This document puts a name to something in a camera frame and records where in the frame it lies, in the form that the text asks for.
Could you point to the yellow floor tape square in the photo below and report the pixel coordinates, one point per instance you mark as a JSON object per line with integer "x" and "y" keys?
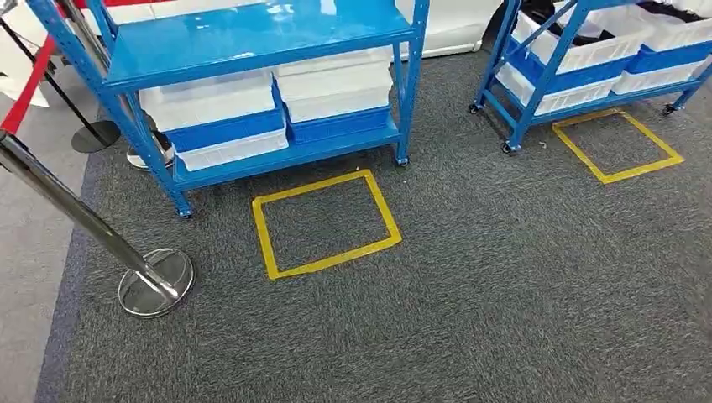
{"x": 639, "y": 171}
{"x": 266, "y": 244}

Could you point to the white plastic bin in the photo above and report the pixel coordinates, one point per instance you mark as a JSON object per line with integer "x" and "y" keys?
{"x": 678, "y": 33}
{"x": 206, "y": 103}
{"x": 233, "y": 153}
{"x": 573, "y": 97}
{"x": 601, "y": 50}
{"x": 656, "y": 80}
{"x": 334, "y": 61}
{"x": 339, "y": 100}

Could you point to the white car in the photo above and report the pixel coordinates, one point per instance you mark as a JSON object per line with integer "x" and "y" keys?
{"x": 450, "y": 28}

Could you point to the blue metal shelf rack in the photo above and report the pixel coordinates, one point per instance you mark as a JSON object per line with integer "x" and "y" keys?
{"x": 250, "y": 33}
{"x": 548, "y": 72}

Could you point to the black plastic part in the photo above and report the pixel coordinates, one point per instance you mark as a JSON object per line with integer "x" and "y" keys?
{"x": 584, "y": 38}
{"x": 673, "y": 10}

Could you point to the red barrier belt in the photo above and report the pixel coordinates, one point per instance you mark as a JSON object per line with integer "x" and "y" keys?
{"x": 133, "y": 2}
{"x": 25, "y": 89}

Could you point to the black stanchion post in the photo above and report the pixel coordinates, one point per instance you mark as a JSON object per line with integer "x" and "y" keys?
{"x": 94, "y": 136}

